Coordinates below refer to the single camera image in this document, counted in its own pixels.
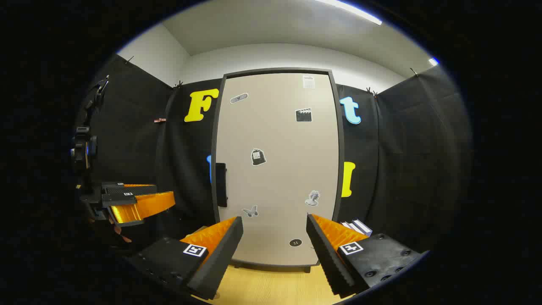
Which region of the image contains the black backdrop cloth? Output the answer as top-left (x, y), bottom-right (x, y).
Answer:
top-left (74, 53), bottom-right (473, 255)

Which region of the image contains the black door handle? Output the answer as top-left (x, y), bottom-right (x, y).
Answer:
top-left (216, 162), bottom-right (228, 208)

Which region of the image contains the dark grey cabinet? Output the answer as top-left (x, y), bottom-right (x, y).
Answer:
top-left (210, 68), bottom-right (346, 272)

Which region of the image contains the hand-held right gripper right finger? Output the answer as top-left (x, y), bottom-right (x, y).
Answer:
top-left (306, 213), bottom-right (424, 299)

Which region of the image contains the beige cabinet door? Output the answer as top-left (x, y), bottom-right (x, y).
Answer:
top-left (216, 73), bottom-right (341, 267)

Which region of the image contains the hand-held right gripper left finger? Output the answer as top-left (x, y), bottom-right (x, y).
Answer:
top-left (127, 216), bottom-right (245, 301)

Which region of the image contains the long ceiling light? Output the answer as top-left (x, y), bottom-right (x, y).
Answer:
top-left (315, 0), bottom-right (383, 26)

